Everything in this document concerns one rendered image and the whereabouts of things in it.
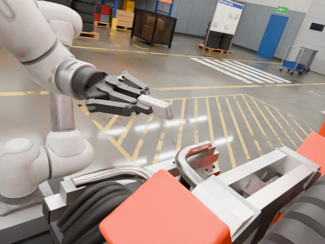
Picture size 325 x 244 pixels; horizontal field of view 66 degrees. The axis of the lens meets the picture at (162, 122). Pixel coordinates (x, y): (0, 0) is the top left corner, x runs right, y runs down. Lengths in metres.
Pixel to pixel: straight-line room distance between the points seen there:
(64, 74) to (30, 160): 0.59
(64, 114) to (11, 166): 0.29
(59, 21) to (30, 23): 0.60
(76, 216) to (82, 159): 0.84
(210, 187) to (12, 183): 0.97
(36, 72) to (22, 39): 0.09
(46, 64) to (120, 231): 0.49
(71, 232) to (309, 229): 0.28
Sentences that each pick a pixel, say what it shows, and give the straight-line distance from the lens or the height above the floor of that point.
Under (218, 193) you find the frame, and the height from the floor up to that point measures 1.12.
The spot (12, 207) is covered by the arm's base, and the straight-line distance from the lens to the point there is 1.24.
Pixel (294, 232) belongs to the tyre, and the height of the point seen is 1.15.
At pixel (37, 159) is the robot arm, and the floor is 0.62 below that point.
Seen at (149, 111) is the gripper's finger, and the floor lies 1.10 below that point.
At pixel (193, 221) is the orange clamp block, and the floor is 1.16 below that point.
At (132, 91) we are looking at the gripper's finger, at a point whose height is 1.12.
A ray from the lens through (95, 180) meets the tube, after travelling 0.43.
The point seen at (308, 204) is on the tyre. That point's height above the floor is 1.16.
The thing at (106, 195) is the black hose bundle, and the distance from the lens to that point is 0.36.
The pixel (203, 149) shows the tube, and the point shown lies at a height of 1.00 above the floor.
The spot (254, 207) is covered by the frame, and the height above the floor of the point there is 1.12.
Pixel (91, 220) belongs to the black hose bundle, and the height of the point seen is 1.02.
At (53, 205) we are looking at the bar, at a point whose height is 0.98.
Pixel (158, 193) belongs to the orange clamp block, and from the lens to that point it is 0.20.
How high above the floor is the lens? 1.29
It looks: 25 degrees down
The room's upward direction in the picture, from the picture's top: 14 degrees clockwise
